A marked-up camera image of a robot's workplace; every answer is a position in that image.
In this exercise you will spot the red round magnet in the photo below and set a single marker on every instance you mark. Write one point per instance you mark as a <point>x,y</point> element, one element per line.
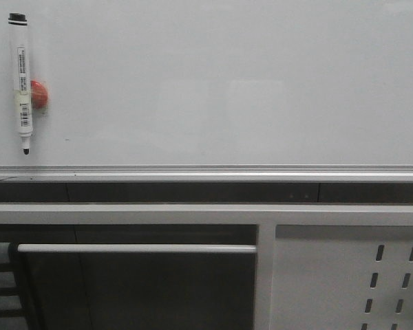
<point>39,95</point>

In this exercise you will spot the white whiteboard marker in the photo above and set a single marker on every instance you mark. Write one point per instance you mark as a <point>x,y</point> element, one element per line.
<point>20,60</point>

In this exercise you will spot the white perforated pegboard panel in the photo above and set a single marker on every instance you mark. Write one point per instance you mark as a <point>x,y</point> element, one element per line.
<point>342,277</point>

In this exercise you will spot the white horizontal metal rod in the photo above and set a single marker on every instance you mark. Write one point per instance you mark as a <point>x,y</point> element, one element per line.
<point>136,248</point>

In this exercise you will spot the white metal stand frame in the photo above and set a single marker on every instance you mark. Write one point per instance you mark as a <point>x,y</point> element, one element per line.
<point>266,217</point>

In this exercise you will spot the whiteboard with aluminium frame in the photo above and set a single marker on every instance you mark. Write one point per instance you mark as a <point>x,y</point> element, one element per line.
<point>317,91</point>

